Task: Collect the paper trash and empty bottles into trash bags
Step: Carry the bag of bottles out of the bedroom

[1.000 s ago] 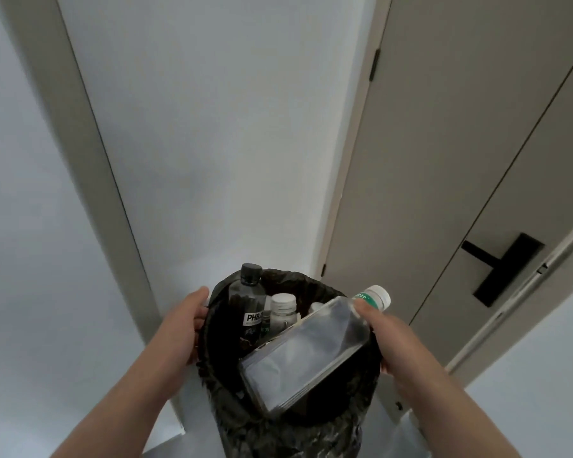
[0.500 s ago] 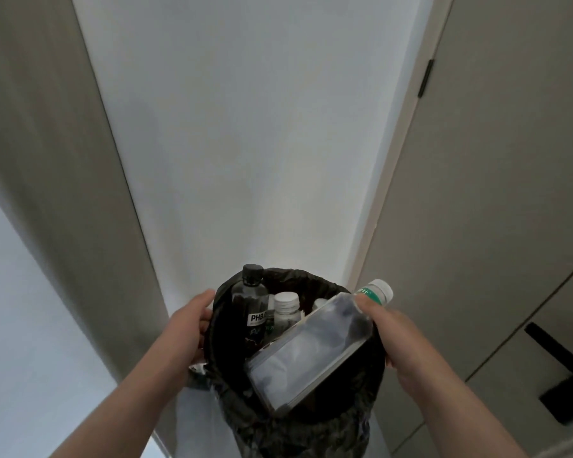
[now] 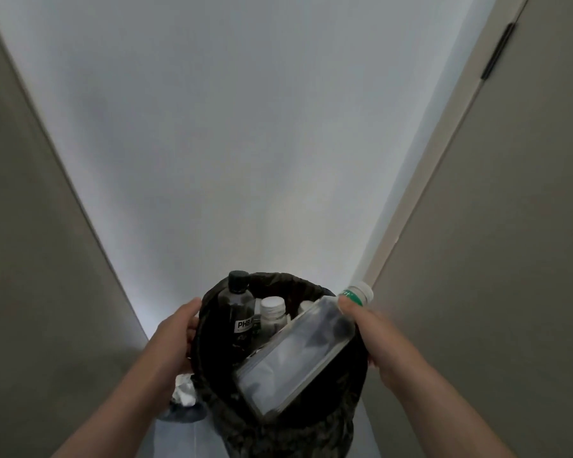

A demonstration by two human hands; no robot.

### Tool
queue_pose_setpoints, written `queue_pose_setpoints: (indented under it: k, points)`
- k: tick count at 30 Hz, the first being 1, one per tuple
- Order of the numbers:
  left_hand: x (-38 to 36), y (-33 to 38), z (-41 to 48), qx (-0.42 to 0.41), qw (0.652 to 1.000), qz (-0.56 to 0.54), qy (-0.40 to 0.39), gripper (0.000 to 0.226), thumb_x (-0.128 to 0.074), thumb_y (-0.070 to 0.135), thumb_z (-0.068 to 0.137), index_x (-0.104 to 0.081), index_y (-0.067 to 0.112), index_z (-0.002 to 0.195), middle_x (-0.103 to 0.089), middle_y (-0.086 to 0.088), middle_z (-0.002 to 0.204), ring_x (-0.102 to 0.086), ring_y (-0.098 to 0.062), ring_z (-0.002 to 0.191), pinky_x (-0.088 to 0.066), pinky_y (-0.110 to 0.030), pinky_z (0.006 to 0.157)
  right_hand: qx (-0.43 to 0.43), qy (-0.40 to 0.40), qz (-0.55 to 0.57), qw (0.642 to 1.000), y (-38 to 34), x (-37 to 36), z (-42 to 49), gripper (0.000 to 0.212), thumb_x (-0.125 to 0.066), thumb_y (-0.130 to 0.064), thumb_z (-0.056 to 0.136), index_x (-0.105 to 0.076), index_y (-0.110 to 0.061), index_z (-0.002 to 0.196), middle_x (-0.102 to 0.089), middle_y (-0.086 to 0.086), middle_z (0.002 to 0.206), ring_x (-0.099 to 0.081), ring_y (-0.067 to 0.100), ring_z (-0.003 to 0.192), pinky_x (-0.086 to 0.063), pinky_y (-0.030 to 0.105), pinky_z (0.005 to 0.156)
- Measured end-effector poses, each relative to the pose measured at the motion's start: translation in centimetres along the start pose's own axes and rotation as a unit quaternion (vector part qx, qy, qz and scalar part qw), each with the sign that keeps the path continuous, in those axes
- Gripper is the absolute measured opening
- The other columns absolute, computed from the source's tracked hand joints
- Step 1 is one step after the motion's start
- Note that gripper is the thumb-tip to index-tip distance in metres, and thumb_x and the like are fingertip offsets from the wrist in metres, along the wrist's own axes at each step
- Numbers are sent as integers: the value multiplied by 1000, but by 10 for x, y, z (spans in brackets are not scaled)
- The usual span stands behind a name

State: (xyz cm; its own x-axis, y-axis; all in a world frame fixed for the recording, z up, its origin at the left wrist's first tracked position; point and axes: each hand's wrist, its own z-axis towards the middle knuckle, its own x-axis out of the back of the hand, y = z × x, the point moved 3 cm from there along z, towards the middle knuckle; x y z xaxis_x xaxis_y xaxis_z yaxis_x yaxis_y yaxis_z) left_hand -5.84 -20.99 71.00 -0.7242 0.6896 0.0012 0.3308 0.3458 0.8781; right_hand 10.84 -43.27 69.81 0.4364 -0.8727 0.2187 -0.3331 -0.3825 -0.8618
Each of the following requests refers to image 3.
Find person's right hand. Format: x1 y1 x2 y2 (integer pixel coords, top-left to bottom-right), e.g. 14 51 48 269
337 295 414 392

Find person's left hand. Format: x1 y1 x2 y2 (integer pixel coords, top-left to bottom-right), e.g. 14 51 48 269
143 298 203 377

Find small black-capped bottle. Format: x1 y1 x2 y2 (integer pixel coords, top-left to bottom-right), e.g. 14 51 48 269
217 270 257 356

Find clear bottle yellowish residue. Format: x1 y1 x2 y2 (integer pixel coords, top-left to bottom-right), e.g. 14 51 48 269
232 281 375 419

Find clear bottle white label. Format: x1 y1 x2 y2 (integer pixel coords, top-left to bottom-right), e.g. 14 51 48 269
259 295 288 342

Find white trash bin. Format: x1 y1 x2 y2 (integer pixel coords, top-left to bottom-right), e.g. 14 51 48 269
188 271 369 458

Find person's right forearm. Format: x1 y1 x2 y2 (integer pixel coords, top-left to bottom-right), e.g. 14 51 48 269
377 355 516 458

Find person's left forearm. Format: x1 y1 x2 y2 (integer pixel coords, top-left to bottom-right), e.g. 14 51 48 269
50 347 178 458

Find beige door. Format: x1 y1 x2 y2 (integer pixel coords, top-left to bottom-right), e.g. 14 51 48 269
360 0 573 458

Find light wooden door panel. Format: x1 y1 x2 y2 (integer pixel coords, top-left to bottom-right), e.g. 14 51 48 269
0 4 149 458

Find black door hinge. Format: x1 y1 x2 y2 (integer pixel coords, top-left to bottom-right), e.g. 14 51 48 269
481 22 516 81

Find beige door frame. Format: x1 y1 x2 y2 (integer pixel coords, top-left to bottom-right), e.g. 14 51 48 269
362 0 531 284

